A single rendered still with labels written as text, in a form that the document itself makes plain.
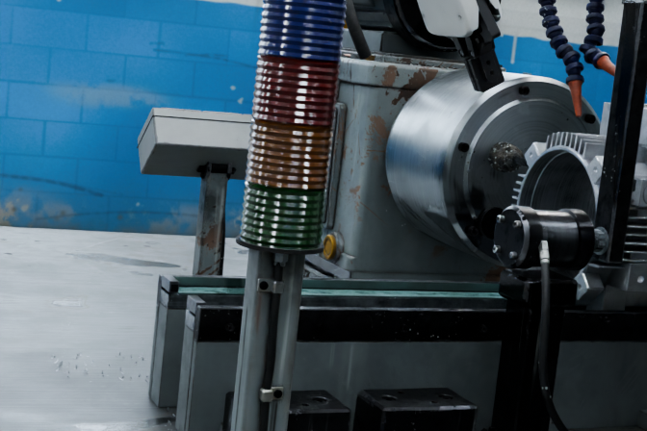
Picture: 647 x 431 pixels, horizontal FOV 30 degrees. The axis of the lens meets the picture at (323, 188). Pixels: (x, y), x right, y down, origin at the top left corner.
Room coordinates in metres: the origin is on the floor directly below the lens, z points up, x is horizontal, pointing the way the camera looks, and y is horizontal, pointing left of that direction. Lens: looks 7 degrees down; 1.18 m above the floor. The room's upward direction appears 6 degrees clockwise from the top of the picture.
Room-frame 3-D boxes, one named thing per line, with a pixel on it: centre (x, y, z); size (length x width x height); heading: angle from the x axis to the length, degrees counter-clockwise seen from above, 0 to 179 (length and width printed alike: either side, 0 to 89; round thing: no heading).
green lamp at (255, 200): (0.86, 0.03, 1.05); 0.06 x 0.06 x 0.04
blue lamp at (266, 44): (0.86, 0.03, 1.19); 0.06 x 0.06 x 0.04
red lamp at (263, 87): (0.86, 0.03, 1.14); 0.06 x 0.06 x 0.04
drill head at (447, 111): (1.68, -0.21, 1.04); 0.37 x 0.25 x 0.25; 24
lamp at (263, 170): (0.86, 0.03, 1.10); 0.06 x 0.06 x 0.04
